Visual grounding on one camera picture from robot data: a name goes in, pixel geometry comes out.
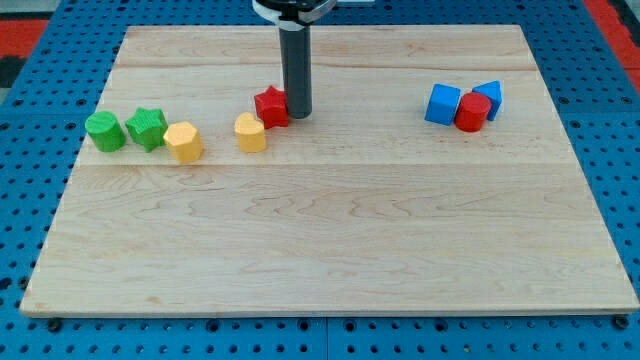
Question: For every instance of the blue triangle block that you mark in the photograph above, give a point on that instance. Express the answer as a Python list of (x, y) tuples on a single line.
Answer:
[(493, 91)]

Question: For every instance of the wooden board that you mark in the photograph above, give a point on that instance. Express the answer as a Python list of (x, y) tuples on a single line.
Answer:
[(364, 209)]

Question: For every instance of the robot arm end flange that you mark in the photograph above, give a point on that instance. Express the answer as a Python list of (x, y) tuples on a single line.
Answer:
[(302, 12)]

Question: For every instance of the yellow hexagon block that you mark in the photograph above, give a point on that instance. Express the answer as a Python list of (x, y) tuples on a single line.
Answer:
[(183, 142)]

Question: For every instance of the red star block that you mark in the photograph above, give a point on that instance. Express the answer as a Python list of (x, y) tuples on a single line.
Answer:
[(271, 108)]

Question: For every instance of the red cylinder block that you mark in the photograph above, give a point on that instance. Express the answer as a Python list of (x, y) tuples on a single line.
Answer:
[(472, 112)]

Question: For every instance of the yellow heart block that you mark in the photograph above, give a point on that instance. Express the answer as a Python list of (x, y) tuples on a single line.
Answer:
[(250, 133)]

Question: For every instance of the blue cube block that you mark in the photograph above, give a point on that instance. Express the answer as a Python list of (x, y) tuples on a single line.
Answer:
[(442, 104)]

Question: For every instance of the green star block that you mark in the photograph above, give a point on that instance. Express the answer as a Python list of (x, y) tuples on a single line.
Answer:
[(147, 127)]

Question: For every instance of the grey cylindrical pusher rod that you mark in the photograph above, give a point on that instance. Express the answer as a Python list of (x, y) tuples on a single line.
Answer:
[(295, 47)]

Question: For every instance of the green cylinder block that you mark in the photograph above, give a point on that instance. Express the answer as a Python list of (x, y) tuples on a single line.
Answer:
[(105, 131)]

